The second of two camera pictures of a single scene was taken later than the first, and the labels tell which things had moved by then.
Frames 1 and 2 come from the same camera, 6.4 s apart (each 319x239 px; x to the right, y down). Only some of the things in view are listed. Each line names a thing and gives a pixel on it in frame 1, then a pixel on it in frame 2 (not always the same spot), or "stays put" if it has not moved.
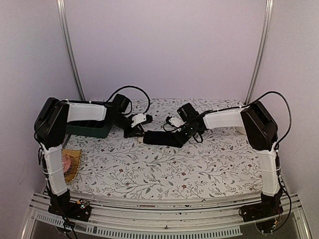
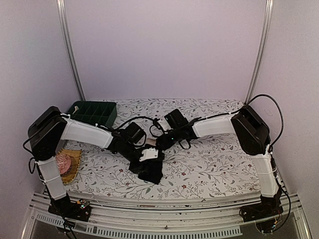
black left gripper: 131,133 to 139,168
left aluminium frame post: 62,12 stays put
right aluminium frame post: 269,8 stays put
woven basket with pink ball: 75,155 stays put
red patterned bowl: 66,163 stays put
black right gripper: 182,138 to 165,143
